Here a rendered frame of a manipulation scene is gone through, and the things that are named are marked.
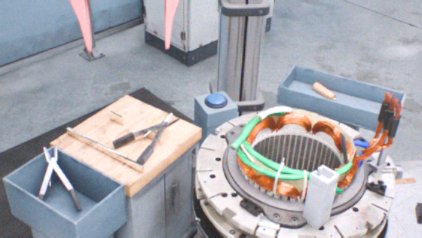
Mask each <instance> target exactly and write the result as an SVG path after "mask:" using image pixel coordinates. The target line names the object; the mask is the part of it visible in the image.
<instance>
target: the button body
mask: <svg viewBox="0 0 422 238"><path fill-rule="evenodd" d="M217 93H219V94H222V95H223V96H224V97H225V98H226V99H227V100H228V104H227V105H226V106H225V107H223V108H210V107H208V106H206V105H205V103H204V100H205V98H206V97H207V96H208V95H210V94H207V95H203V96H198V97H195V98H194V125H196V126H198V127H199V128H201V129H202V132H201V139H200V140H199V149H200V147H201V145H202V143H203V142H204V141H205V139H206V138H207V137H208V136H209V135H210V134H212V135H214V136H217V135H218V134H216V129H217V128H218V127H219V126H220V125H222V124H223V123H225V122H229V121H231V120H233V119H235V118H237V116H238V106H237V105H236V104H235V103H234V102H233V101H232V100H231V99H230V98H229V96H228V95H227V94H226V93H225V92H224V91H220V92H217Z"/></svg>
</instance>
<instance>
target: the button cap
mask: <svg viewBox="0 0 422 238"><path fill-rule="evenodd" d="M206 101H207V102H208V103H209V104H210V105H223V104H224V103H225V97H224V96H223V95H222V94H219V93H212V94H210V95H208V97H207V98H206Z"/></svg>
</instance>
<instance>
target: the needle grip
mask: <svg viewBox="0 0 422 238"><path fill-rule="evenodd" d="M313 89H315V90H316V91H318V92H319V93H320V94H321V95H323V96H324V97H325V98H327V99H329V100H332V101H334V100H333V98H334V97H335V98H336V95H335V94H334V93H333V92H331V91H330V90H328V89H326V88H325V87H324V86H323V85H321V84H320V83H319V82H316V83H315V84H314V85H313Z"/></svg>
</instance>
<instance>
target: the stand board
mask: <svg viewBox="0 0 422 238"><path fill-rule="evenodd" d="M110 111H113V112H115V113H116V114H119V115H121V116H122V117H123V124H122V125H120V124H118V123H116V122H114V121H111V120H110V115H109V112H110ZM168 115H169V114H168V113H166V112H164V111H161V110H159V109H157V108H155V107H154V106H151V105H149V104H147V103H144V102H140V101H138V100H137V99H134V98H133V97H130V96H128V95H126V96H124V97H122V98H121V99H119V100H118V101H116V102H114V103H112V104H111V105H109V106H108V107H106V108H104V109H103V110H102V111H100V112H98V113H97V114H95V115H94V116H93V117H91V118H90V119H88V120H86V121H85V122H82V123H81V124H79V125H77V126H76V127H74V129H73V130H75V131H77V132H79V133H81V134H83V135H85V136H87V137H89V138H91V139H92V140H94V141H95V142H99V143H101V144H103V145H104V146H107V147H109V148H111V149H112V150H114V151H116V152H118V153H119V154H122V155H124V156H125V157H128V158H130V159H131V160H133V161H135V162H136V161H137V158H138V157H139V156H140V154H141V153H142V152H143V151H144V150H145V149H146V147H147V146H148V145H150V144H151V142H152V140H150V139H148V138H146V136H145V137H144V136H140V137H137V138H136V140H135V141H133V142H129V143H127V144H126V145H123V146H121V147H120V148H117V149H115V147H114V145H113V143H112V142H113V141H115V140H116V139H119V138H121V137H122V136H125V135H127V134H128V133H131V132H133V133H135V132H137V131H140V130H143V129H145V128H148V127H152V126H154V125H156V124H159V123H160V122H162V121H163V120H164V119H165V118H166V117H167V116H168ZM201 132H202V129H201V128H199V127H198V126H196V125H193V124H191V123H189V122H185V121H183V120H180V119H179V121H178V122H175V123H174V124H172V125H170V126H169V127H167V128H165V130H164V132H163V134H162V136H161V141H160V142H159V143H157V145H156V147H155V149H154V153H153V155H152V156H150V158H149V159H148V160H147V162H145V163H144V164H143V166H144V173H140V172H138V171H137V170H135V169H134V168H132V167H130V166H128V165H126V164H124V163H122V162H119V161H117V160H116V159H114V158H112V157H110V156H108V155H107V154H104V153H102V152H101V151H98V150H96V149H95V148H94V147H92V146H90V145H88V144H86V143H84V142H81V141H79V140H77V139H75V138H74V137H72V136H70V135H69V134H68V133H66V134H64V135H62V136H61V137H59V138H58V139H56V140H54V141H53V142H51V143H50V145H51V147H52V146H53V145H54V146H55V145H56V146H57V147H58V148H59V149H61V150H63V151H65V152H67V153H68V154H71V155H72V156H74V157H75V158H77V159H79V160H81V161H82V162H84V163H88V164H89V165H91V166H93V167H95V168H96V169H98V170H99V171H101V172H103V173H105V174H106V175H109V176H111V177H112V178H114V179H116V180H117V181H118V182H120V183H124V184H125V193H126V195H127V196H129V197H132V196H133V195H134V194H136V192H137V191H138V190H140V189H141V188H142V187H143V186H145V185H146V184H147V183H148V182H150V181H151V180H152V179H154V178H155V177H156V176H157V175H158V174H159V173H160V172H162V171H163V170H164V169H165V168H167V167H168V166H169V165H170V164H171V163H172V162H174V161H175V160H177V159H178V157H180V156H181V155H182V154H183V153H185V152H186V151H187V150H188V149H189V148H190V147H191V146H192V145H194V144H195V143H196V142H198V141H199V140H200V139H201Z"/></svg>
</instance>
